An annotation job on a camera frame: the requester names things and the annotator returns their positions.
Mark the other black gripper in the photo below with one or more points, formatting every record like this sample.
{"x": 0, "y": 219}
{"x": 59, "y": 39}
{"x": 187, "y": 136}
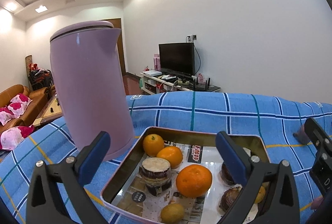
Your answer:
{"x": 321, "y": 169}

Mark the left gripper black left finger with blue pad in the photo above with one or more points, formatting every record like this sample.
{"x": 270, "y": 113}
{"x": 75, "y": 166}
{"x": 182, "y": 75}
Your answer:
{"x": 45, "y": 204}

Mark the small yellow fruit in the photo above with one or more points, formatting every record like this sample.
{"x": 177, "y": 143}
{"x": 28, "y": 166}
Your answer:
{"x": 260, "y": 196}

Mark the small cut dark chestnut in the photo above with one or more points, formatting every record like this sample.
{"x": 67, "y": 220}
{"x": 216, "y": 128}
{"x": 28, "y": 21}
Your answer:
{"x": 225, "y": 175}

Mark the large orange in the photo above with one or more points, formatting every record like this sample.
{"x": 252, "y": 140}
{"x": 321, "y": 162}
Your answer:
{"x": 194, "y": 181}

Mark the cut sugarcane stump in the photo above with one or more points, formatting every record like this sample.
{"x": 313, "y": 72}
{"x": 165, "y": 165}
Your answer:
{"x": 157, "y": 175}

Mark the small orange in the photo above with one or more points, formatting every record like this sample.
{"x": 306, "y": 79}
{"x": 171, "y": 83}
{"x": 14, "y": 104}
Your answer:
{"x": 172, "y": 154}
{"x": 152, "y": 144}

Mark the yellow-brown kiwi fruit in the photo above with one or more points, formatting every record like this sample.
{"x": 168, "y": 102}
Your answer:
{"x": 172, "y": 213}

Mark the purple round fruit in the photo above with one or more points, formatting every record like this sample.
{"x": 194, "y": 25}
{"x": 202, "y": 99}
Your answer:
{"x": 301, "y": 136}

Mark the pink floral cushion front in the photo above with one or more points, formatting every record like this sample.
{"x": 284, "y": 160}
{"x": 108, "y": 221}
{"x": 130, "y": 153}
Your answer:
{"x": 12, "y": 137}

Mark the pink floral cushion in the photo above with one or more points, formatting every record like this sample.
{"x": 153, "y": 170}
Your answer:
{"x": 12, "y": 137}
{"x": 15, "y": 108}

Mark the wooden coffee table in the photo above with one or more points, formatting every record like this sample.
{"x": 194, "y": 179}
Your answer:
{"x": 49, "y": 113}

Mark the printed paper liner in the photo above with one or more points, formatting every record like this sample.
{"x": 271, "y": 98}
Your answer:
{"x": 134, "y": 198}

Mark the orange leather sofa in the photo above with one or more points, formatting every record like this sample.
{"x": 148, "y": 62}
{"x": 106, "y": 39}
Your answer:
{"x": 39, "y": 99}

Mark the lilac electric kettle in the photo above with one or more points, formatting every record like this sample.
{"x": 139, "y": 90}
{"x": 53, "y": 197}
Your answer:
{"x": 89, "y": 84}

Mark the pink metal tin tray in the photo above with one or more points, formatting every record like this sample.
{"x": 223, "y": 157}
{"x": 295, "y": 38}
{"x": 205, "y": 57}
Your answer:
{"x": 122, "y": 173}

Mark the dark clutter rack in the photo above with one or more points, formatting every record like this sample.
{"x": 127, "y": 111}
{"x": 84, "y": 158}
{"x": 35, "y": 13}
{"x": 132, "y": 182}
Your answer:
{"x": 39, "y": 77}

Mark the black wifi router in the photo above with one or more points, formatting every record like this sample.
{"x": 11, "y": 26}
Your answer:
{"x": 204, "y": 87}

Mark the white tv stand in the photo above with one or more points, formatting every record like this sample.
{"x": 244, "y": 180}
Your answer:
{"x": 154, "y": 85}

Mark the pink box beside television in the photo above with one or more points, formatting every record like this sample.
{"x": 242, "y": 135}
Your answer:
{"x": 157, "y": 62}

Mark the black television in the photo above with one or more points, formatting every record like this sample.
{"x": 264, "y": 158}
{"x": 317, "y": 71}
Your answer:
{"x": 177, "y": 58}

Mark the brown wooden door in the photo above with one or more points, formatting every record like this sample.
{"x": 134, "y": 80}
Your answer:
{"x": 117, "y": 23}

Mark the wall power socket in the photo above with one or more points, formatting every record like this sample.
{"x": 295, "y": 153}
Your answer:
{"x": 191, "y": 38}

